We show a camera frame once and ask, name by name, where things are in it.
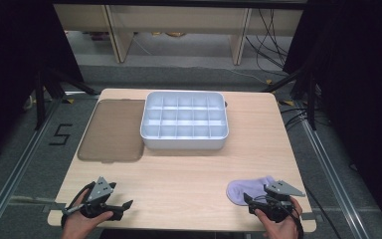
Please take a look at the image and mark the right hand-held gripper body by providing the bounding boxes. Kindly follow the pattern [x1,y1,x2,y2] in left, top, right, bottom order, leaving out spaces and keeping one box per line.
[248,179,306,223]

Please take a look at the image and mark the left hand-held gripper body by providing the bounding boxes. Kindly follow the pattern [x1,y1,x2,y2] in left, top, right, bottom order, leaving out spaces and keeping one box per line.
[63,176,117,220]

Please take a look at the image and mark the purple sock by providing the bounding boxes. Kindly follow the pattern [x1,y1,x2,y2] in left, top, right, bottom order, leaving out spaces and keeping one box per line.
[226,175,277,207]

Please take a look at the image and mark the white compartment storage box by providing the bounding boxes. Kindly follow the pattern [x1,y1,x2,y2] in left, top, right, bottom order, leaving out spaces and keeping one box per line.
[139,90,230,151]

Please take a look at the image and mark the person's right hand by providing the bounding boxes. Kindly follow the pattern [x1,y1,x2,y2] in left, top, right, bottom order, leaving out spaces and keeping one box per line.
[254,197,303,239]

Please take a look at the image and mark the person's left hand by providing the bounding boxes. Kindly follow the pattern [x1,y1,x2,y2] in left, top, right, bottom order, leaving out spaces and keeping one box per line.
[61,189,114,239]

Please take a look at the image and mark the grey tape strip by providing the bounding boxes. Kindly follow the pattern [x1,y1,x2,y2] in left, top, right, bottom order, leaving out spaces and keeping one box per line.
[42,202,68,214]
[299,212,324,222]

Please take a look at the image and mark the brown translucent box lid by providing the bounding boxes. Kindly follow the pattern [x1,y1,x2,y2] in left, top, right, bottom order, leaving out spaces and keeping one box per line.
[77,99,146,164]

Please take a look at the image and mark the black metal stand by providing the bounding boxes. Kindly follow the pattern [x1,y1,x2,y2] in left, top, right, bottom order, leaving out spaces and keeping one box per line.
[34,65,99,131]
[261,65,318,131]

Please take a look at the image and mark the black curtain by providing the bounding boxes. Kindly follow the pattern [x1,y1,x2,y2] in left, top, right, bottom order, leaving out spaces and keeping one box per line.
[282,0,382,238]
[0,0,85,168]

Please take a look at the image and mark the right gripper thin wire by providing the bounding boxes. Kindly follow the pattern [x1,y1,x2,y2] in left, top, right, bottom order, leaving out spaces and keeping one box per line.
[253,194,283,209]

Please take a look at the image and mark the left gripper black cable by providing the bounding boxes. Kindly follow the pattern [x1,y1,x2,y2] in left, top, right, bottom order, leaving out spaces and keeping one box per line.
[60,181,96,230]

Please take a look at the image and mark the black floor cable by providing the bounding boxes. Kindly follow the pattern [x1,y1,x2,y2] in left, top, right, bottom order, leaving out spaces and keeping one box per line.
[302,184,343,239]

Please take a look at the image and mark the aluminium floor rail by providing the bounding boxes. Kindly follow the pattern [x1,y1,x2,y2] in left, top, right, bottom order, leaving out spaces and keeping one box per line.
[0,98,63,239]
[298,118,370,239]

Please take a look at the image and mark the black floor cables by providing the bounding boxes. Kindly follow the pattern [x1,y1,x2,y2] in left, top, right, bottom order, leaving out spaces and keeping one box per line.
[280,105,330,129]

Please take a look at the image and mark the thin white floor cable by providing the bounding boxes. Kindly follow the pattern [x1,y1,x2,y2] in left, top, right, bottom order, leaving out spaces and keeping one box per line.
[130,33,269,85]

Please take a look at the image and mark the bundle of black cables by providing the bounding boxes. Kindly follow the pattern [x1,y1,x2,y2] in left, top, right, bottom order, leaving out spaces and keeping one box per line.
[244,8,293,74]

